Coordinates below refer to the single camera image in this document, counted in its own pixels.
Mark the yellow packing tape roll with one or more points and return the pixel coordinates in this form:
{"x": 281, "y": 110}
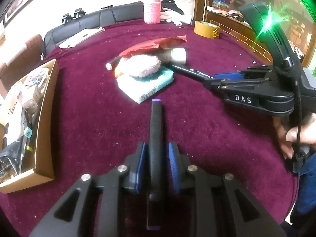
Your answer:
{"x": 207, "y": 30}

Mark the black marker purple cap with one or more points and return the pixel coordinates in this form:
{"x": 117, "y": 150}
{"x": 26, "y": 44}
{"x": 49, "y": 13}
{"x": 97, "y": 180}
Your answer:
{"x": 155, "y": 152}

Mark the white cloth bundle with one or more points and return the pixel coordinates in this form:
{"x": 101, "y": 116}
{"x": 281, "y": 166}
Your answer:
{"x": 171, "y": 16}

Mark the person's right hand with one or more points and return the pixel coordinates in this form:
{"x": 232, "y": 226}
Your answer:
{"x": 287, "y": 137}

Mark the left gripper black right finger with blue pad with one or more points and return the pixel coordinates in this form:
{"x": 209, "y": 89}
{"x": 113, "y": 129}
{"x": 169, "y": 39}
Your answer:
{"x": 221, "y": 206}

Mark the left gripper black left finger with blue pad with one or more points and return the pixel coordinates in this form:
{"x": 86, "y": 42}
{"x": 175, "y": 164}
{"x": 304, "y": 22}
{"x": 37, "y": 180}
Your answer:
{"x": 93, "y": 204}

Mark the white green printed box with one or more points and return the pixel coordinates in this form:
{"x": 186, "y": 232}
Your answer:
{"x": 141, "y": 88}

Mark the wooden side shelf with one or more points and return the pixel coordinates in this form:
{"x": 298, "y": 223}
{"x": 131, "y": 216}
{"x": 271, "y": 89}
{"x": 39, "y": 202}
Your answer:
{"x": 299, "y": 24}

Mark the black leather headboard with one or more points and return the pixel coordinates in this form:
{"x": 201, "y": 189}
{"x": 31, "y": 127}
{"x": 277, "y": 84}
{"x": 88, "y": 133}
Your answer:
{"x": 101, "y": 18}

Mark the red foil snack packet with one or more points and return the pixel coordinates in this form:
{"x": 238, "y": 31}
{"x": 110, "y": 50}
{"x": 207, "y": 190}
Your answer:
{"x": 151, "y": 46}

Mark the white open notebook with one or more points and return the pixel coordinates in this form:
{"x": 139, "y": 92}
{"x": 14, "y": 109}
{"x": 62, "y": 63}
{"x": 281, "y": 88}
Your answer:
{"x": 80, "y": 37}

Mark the brown cardboard box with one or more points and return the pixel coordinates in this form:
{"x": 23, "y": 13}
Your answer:
{"x": 26, "y": 159}

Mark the brown armchair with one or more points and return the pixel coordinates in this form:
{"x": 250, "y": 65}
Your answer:
{"x": 18, "y": 59}

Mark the black marker white cap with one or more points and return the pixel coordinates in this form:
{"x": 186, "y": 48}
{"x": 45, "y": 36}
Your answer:
{"x": 189, "y": 72}

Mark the pink knitted sleeve bottle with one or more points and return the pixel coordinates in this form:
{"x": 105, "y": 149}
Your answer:
{"x": 152, "y": 10}

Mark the white tube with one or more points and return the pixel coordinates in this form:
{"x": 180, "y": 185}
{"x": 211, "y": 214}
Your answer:
{"x": 175, "y": 55}

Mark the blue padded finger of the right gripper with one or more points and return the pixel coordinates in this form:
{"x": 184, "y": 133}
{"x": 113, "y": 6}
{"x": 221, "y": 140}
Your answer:
{"x": 250, "y": 76}

